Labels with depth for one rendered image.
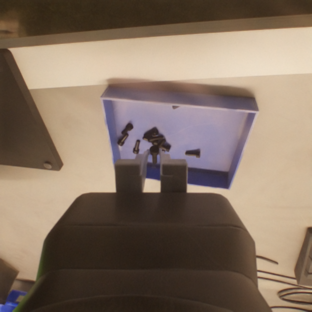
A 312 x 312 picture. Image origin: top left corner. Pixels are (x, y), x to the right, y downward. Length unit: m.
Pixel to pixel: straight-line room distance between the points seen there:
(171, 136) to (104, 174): 0.12
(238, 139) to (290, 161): 0.06
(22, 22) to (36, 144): 1.16
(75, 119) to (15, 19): 1.20
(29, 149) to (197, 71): 0.22
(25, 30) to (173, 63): 1.26
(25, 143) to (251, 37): 0.26
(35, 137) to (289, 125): 0.26
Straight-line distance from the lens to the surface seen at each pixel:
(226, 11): 1.11
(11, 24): 1.46
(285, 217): 0.34
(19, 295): 1.02
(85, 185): 0.33
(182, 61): 0.19
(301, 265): 0.44
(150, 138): 0.22
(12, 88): 0.26
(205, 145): 0.23
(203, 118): 0.21
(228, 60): 0.19
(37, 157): 0.31
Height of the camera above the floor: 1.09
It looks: 46 degrees down
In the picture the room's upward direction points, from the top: 166 degrees counter-clockwise
